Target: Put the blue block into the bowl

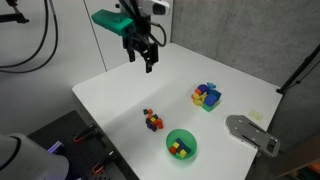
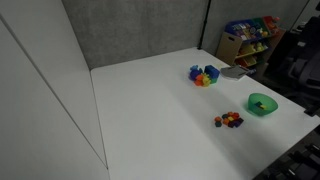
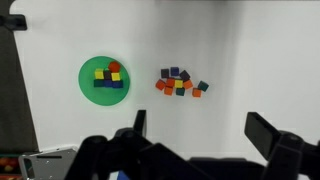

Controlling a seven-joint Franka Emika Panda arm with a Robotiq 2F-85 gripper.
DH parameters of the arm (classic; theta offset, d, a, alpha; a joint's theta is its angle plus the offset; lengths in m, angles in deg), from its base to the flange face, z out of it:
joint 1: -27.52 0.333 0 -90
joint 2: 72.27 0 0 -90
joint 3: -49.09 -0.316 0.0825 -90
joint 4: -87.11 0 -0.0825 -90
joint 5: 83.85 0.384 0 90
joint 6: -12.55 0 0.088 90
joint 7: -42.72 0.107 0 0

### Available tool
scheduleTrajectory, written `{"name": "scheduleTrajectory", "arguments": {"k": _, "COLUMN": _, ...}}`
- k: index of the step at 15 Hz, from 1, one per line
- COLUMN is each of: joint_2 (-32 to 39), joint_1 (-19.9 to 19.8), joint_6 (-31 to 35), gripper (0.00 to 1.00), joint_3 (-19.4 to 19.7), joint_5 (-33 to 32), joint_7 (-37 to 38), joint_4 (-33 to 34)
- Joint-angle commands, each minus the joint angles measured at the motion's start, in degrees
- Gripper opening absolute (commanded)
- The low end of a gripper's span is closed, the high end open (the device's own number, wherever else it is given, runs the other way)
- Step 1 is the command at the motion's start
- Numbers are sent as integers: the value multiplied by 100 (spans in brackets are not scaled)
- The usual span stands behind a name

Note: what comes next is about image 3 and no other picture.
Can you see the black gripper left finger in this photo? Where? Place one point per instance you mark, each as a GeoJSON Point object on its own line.
{"type": "Point", "coordinates": [133, 156]}

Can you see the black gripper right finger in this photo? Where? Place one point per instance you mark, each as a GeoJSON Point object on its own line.
{"type": "Point", "coordinates": [286, 150]}

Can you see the blue wooden cube block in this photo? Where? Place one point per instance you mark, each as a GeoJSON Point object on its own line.
{"type": "Point", "coordinates": [174, 71]}
{"type": "Point", "coordinates": [108, 83]}
{"type": "Point", "coordinates": [117, 84]}

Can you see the green plastic bowl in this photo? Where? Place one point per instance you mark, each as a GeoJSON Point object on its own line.
{"type": "Point", "coordinates": [100, 96]}

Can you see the orange wooden cube block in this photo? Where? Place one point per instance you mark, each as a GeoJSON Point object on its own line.
{"type": "Point", "coordinates": [168, 90]}
{"type": "Point", "coordinates": [188, 84]}
{"type": "Point", "coordinates": [160, 84]}
{"type": "Point", "coordinates": [196, 92]}
{"type": "Point", "coordinates": [170, 82]}

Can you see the green wooden cube block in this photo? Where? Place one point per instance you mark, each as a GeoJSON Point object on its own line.
{"type": "Point", "coordinates": [98, 83]}
{"type": "Point", "coordinates": [180, 91]}
{"type": "Point", "coordinates": [203, 86]}

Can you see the yellow wooden cube block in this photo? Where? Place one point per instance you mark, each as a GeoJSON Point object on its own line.
{"type": "Point", "coordinates": [115, 77]}
{"type": "Point", "coordinates": [178, 84]}
{"type": "Point", "coordinates": [99, 73]}

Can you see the dark purple wooden cube block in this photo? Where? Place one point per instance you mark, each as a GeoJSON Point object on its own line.
{"type": "Point", "coordinates": [165, 73]}
{"type": "Point", "coordinates": [184, 75]}
{"type": "Point", "coordinates": [107, 74]}

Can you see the red wooden cube block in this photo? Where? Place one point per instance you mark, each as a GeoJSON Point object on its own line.
{"type": "Point", "coordinates": [114, 66]}

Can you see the wooden toy organizer shelf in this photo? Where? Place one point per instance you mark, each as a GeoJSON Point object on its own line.
{"type": "Point", "coordinates": [9, 166]}

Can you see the black table clamp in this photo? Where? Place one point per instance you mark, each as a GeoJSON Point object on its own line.
{"type": "Point", "coordinates": [15, 22]}

